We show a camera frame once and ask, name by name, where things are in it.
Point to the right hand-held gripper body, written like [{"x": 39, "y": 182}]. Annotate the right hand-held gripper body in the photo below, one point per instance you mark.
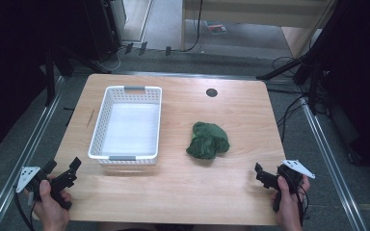
[{"x": 297, "y": 167}]

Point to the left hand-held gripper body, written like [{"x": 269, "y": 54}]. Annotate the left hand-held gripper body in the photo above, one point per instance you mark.
[{"x": 29, "y": 176}]

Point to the dark green cloth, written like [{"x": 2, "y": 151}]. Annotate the dark green cloth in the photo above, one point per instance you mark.
[{"x": 208, "y": 141}]

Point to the white perforated plastic basket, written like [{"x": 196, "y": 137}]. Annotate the white perforated plastic basket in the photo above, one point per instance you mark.
[{"x": 128, "y": 128}]

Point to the person's right hand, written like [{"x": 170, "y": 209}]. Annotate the person's right hand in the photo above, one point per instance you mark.
[{"x": 289, "y": 211}]

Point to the person's left hand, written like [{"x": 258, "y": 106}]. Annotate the person's left hand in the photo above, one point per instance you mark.
[{"x": 49, "y": 215}]

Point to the black metal stand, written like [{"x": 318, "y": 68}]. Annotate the black metal stand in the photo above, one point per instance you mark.
[{"x": 49, "y": 77}]

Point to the black round table grommet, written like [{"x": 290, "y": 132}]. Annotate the black round table grommet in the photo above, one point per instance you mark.
[{"x": 211, "y": 92}]

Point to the black tripod stand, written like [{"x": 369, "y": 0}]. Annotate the black tripod stand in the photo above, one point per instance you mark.
[{"x": 308, "y": 64}]

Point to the black curtain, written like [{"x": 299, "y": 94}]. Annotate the black curtain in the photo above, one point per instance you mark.
[
  {"x": 9, "y": 64},
  {"x": 363, "y": 80}
]

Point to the black cabinet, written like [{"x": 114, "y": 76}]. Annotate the black cabinet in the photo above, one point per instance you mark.
[{"x": 104, "y": 29}]

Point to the red and green booklet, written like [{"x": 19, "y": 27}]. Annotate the red and green booklet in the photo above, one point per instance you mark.
[{"x": 216, "y": 27}]

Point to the light wooden furniture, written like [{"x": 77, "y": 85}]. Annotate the light wooden furniture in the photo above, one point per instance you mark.
[{"x": 257, "y": 8}]

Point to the aluminium floor rail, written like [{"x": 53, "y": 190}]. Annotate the aluminium floor rail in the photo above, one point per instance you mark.
[
  {"x": 186, "y": 75},
  {"x": 22, "y": 160},
  {"x": 330, "y": 166}
]

